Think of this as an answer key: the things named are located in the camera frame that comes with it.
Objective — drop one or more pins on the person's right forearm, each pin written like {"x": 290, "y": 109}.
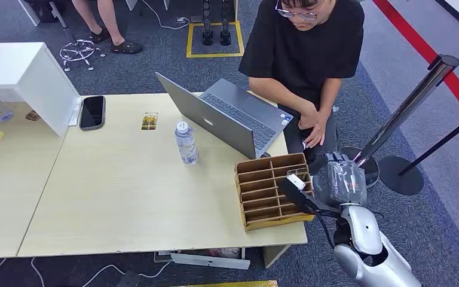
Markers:
{"x": 277, "y": 95}

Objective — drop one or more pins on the small brown object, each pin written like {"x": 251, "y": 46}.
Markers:
{"x": 32, "y": 115}

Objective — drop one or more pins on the yellow floor tape square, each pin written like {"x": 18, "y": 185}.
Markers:
{"x": 189, "y": 39}

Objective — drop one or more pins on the person's left hand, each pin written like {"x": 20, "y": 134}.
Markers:
{"x": 317, "y": 134}

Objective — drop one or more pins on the white chair star base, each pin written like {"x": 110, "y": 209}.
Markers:
{"x": 80, "y": 51}

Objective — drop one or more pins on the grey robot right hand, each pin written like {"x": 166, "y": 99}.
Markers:
{"x": 342, "y": 182}

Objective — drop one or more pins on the black smartphone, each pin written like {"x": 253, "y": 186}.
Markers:
{"x": 92, "y": 113}

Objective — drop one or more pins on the white furniture leg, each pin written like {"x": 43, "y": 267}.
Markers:
{"x": 58, "y": 16}
{"x": 29, "y": 12}

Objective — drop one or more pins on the black robot stand leg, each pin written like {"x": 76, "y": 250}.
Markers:
{"x": 207, "y": 37}
{"x": 225, "y": 37}

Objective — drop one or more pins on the clear water bottle white cap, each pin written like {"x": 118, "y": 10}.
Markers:
{"x": 186, "y": 146}

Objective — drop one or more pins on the white furniture panel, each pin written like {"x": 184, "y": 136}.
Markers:
{"x": 131, "y": 4}

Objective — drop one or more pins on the cardboard divider organizer box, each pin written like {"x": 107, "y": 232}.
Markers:
{"x": 273, "y": 223}

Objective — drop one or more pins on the person's right hand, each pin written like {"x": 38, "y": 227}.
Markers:
{"x": 308, "y": 118}

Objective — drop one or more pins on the grey laptop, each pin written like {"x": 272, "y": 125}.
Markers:
{"x": 213, "y": 119}

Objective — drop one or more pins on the chrome stanchion post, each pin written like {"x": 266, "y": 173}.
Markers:
{"x": 403, "y": 111}

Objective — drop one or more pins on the white desk cabinet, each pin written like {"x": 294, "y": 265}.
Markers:
{"x": 35, "y": 83}

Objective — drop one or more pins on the person's left forearm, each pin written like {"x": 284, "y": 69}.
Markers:
{"x": 330, "y": 97}

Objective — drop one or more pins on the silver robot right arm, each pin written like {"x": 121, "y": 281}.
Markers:
{"x": 362, "y": 231}

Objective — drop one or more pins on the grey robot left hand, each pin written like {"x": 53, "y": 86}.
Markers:
{"x": 128, "y": 279}

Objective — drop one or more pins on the black stanchion post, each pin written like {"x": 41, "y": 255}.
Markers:
{"x": 401, "y": 180}

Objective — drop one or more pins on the person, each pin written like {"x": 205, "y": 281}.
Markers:
{"x": 106, "y": 20}
{"x": 304, "y": 47}

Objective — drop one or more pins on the beige desk leg panel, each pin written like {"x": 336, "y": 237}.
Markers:
{"x": 273, "y": 255}

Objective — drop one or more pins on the eyeglasses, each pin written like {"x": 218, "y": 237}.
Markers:
{"x": 299, "y": 15}

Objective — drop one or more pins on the white paper stack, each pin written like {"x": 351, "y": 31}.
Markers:
{"x": 75, "y": 115}

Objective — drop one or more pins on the yellow printed card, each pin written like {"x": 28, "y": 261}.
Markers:
{"x": 149, "y": 122}

